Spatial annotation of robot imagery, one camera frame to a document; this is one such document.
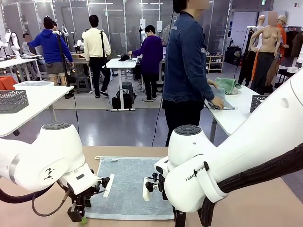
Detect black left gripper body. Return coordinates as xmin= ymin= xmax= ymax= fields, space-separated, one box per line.
xmin=70 ymin=189 xmax=93 ymax=210

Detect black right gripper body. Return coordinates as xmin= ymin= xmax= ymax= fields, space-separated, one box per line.
xmin=174 ymin=205 xmax=187 ymax=227

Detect blue-grey towel with loop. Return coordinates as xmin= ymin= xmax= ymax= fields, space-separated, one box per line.
xmin=84 ymin=155 xmax=175 ymax=220

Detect person right forearm denim sleeve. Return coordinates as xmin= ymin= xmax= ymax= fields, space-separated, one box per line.
xmin=187 ymin=70 xmax=216 ymax=101

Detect grey plastic basket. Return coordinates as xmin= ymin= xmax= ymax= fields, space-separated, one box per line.
xmin=0 ymin=89 xmax=29 ymax=114
xmin=250 ymin=95 xmax=270 ymax=114

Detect person right hand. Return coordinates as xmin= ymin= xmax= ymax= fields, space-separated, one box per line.
xmin=213 ymin=96 xmax=224 ymax=110

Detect black tripod stand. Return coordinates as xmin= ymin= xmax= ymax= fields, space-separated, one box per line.
xmin=98 ymin=29 xmax=108 ymax=70
xmin=52 ymin=30 xmax=75 ymax=99

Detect black bags under desk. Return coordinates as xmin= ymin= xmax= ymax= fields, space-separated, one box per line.
xmin=111 ymin=91 xmax=136 ymax=110

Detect grey step stool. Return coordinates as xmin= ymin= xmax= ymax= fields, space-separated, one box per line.
xmin=75 ymin=77 xmax=92 ymax=94

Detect black stool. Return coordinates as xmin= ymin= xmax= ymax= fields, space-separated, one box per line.
xmin=122 ymin=82 xmax=135 ymax=96

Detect clear plastic bin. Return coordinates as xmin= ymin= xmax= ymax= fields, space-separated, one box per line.
xmin=13 ymin=80 xmax=54 ymax=90

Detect white background table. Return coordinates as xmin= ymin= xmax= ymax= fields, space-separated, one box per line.
xmin=0 ymin=55 xmax=40 ymax=82
xmin=68 ymin=56 xmax=92 ymax=93

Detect orange cloth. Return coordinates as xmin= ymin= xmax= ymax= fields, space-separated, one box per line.
xmin=0 ymin=76 xmax=18 ymax=90

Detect white standing desk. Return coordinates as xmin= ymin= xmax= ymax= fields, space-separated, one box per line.
xmin=106 ymin=58 xmax=143 ymax=112

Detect green towel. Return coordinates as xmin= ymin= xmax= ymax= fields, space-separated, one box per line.
xmin=214 ymin=77 xmax=242 ymax=95

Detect person in blue hoodie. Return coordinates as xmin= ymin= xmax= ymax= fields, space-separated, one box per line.
xmin=27 ymin=17 xmax=74 ymax=86

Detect person in cream sweater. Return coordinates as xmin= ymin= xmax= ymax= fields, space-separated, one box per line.
xmin=82 ymin=14 xmax=112 ymax=99

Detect person in denim jacket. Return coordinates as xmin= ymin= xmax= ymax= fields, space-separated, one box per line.
xmin=162 ymin=0 xmax=216 ymax=147

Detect person in purple sweater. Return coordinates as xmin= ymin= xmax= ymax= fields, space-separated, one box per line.
xmin=132 ymin=25 xmax=164 ymax=102

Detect seated person in grey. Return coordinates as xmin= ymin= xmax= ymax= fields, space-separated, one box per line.
xmin=22 ymin=33 xmax=36 ymax=57

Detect white mannequin black trousers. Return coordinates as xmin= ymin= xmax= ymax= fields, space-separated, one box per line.
xmin=238 ymin=15 xmax=266 ymax=86

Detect black trolley cart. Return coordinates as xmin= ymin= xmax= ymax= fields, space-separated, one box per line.
xmin=276 ymin=68 xmax=297 ymax=88

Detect bare mannequin dark trousers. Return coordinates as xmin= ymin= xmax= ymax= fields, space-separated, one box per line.
xmin=250 ymin=11 xmax=285 ymax=95

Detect clothes rack dark garments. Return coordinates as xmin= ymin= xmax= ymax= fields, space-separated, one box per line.
xmin=283 ymin=25 xmax=303 ymax=64

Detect mannequin orange clothes hat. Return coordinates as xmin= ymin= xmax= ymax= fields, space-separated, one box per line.
xmin=265 ymin=15 xmax=290 ymax=87

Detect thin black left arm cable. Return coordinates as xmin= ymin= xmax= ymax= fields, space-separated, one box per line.
xmin=31 ymin=186 xmax=71 ymax=217

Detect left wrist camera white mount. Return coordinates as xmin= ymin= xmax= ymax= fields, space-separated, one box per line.
xmin=96 ymin=173 xmax=116 ymax=198

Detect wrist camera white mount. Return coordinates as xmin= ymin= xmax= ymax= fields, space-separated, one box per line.
xmin=142 ymin=172 xmax=166 ymax=202
xmin=96 ymin=173 xmax=116 ymax=198

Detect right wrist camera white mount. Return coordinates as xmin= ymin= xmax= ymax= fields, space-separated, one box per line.
xmin=142 ymin=172 xmax=166 ymax=202

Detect thick black left arm hose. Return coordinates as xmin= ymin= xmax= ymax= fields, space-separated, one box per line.
xmin=0 ymin=186 xmax=60 ymax=204

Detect black braided right arm hose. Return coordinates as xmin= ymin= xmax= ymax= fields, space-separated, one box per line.
xmin=197 ymin=144 xmax=303 ymax=227

